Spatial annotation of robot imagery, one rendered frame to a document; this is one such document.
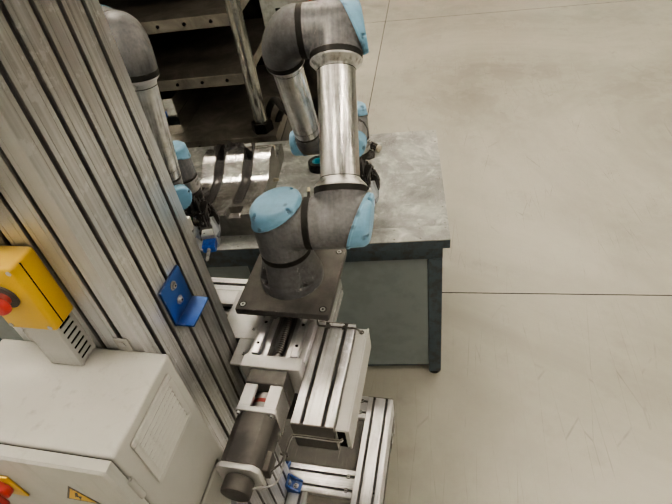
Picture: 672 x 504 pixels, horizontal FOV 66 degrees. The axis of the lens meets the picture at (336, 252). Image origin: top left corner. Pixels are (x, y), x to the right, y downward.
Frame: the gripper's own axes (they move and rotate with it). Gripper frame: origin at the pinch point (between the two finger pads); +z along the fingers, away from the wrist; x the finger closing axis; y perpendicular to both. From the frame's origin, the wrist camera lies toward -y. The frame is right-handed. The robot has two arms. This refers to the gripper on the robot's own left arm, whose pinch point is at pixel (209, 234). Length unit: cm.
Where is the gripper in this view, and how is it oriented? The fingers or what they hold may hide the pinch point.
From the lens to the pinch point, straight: 176.7
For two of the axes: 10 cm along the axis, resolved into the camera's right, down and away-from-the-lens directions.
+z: 1.3, 7.4, 6.6
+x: 9.9, -1.4, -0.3
